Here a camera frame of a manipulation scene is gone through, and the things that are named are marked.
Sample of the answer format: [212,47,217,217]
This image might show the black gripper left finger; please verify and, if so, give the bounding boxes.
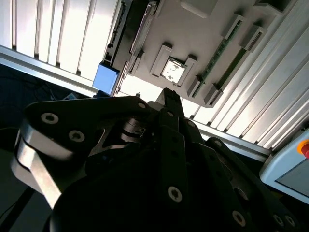
[9,88,188,211]

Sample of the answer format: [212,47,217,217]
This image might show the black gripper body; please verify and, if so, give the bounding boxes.
[49,116,232,232]

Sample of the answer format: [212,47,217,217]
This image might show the hard disk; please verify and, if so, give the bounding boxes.
[92,0,162,96]

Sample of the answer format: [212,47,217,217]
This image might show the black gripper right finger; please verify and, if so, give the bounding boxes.
[179,95,304,232]

